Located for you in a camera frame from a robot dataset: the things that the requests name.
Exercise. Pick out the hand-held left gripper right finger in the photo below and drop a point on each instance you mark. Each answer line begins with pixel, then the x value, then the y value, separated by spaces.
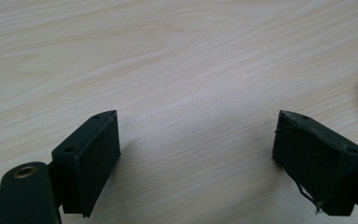
pixel 317 158

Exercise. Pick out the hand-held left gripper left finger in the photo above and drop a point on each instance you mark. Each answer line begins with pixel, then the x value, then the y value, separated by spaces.
pixel 87 161

